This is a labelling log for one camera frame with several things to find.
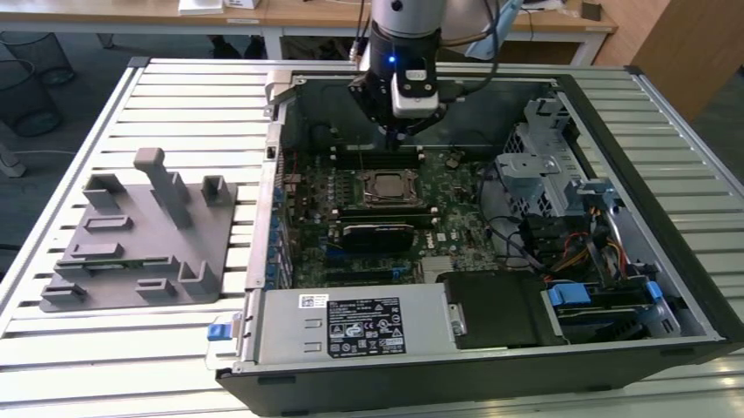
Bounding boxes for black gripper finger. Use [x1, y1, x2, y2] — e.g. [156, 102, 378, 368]
[396, 103, 450, 152]
[345, 73, 399, 152]

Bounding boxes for silver CPU chip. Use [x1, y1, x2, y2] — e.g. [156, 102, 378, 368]
[374, 173, 411, 197]

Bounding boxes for metal socket cover frame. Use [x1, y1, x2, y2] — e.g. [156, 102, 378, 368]
[362, 168, 420, 206]

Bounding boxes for black RAM slot white clips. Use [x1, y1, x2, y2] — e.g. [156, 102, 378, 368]
[328, 145, 426, 154]
[339, 217, 438, 226]
[328, 152, 426, 164]
[333, 208, 438, 216]

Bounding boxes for metal drive cage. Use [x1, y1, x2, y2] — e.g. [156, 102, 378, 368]
[491, 98, 587, 219]

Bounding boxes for green motherboard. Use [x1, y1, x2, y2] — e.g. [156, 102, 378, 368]
[276, 147, 512, 291]

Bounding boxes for black graphics card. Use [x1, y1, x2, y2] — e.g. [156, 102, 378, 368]
[339, 222, 416, 254]

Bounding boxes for silver chipset heatsink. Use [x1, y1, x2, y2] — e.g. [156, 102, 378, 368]
[419, 256, 456, 283]

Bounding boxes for large white box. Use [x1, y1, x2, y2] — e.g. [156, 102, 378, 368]
[176, 0, 225, 17]

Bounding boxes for long black expansion slot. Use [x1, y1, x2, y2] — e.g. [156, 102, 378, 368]
[321, 270, 392, 283]

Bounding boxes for silver support bar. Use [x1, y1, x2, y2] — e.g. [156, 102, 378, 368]
[566, 178, 661, 288]

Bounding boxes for black plastic shroud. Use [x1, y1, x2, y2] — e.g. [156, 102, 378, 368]
[434, 269, 569, 351]

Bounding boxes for blue disk carrier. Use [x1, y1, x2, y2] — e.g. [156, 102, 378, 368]
[545, 281, 593, 309]

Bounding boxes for wooden cabinet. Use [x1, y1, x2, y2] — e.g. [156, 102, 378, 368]
[593, 0, 744, 124]

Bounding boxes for black power supply label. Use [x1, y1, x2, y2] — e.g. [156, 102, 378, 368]
[325, 298, 407, 360]

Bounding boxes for grey parts rack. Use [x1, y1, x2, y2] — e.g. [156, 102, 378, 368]
[38, 146, 239, 314]

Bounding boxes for wooden desk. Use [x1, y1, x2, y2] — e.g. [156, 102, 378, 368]
[0, 0, 618, 66]

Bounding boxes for silver power supply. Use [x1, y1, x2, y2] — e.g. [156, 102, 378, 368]
[231, 285, 466, 365]

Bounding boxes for green RAM stick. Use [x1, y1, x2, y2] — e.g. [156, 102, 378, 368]
[85, 258, 171, 267]

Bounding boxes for black mesh waste bin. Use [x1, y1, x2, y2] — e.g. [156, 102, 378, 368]
[0, 58, 64, 137]
[0, 32, 76, 86]

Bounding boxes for black PC case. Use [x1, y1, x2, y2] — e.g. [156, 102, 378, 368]
[213, 64, 744, 418]

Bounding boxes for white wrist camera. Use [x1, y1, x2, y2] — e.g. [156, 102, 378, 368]
[390, 68, 442, 119]

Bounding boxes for black ribbed plastic bracket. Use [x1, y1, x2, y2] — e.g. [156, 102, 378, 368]
[518, 215, 574, 273]

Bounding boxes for coloured wire bundle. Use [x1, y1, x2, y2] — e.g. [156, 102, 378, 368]
[539, 230, 631, 284]

